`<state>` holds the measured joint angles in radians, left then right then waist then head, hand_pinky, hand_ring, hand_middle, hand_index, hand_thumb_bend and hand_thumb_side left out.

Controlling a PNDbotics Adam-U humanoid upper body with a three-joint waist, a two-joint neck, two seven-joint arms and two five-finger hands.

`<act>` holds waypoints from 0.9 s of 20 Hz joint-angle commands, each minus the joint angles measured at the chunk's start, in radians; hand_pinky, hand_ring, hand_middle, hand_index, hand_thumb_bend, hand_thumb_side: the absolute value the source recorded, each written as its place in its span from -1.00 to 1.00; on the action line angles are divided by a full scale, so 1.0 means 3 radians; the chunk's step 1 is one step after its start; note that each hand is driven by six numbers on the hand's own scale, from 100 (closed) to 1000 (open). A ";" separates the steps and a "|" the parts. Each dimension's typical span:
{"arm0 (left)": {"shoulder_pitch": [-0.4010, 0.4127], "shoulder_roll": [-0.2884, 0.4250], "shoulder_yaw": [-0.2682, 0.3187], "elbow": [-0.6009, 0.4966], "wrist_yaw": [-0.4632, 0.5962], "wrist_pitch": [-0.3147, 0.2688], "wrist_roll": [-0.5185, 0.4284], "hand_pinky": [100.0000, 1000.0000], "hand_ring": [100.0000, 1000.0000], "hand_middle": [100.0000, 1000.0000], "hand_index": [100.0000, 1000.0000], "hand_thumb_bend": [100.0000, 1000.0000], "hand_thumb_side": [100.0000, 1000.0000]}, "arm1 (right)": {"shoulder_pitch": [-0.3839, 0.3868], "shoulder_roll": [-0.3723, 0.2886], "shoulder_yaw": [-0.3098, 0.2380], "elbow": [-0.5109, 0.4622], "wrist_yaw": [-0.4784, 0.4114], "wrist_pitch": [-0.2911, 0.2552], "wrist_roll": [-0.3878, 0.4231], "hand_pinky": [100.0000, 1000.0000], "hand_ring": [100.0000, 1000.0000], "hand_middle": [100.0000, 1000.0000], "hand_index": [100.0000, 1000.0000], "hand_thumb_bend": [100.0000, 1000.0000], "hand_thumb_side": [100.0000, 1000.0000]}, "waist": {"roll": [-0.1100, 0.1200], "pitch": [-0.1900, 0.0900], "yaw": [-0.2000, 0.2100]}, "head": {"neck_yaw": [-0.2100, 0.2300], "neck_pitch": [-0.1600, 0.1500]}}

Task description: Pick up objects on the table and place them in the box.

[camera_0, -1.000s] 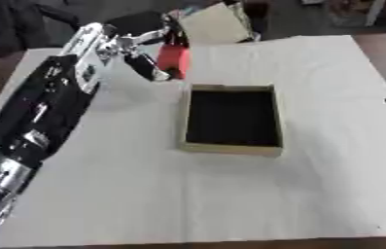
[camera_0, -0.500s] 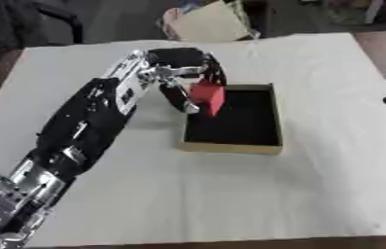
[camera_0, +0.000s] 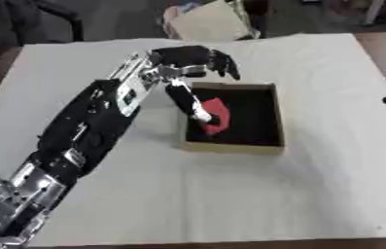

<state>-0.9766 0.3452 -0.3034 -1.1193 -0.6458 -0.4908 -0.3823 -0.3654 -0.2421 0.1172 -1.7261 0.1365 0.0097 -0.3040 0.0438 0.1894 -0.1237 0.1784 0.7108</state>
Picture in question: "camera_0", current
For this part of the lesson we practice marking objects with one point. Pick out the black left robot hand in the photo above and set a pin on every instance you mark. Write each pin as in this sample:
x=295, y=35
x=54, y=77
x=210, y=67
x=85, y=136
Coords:
x=187, y=60

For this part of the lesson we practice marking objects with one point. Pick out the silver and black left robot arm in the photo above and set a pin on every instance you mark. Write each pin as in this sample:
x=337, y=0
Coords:
x=88, y=129

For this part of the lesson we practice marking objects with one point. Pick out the tan cardboard box black inside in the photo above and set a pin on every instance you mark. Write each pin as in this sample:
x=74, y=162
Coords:
x=235, y=118

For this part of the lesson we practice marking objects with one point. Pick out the beige bag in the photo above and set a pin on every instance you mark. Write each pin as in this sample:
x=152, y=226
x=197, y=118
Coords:
x=210, y=21

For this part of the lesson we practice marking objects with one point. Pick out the red block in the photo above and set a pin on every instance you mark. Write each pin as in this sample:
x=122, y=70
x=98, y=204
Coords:
x=218, y=115

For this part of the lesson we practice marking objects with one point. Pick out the black chair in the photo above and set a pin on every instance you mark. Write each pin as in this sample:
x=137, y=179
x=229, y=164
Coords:
x=17, y=22

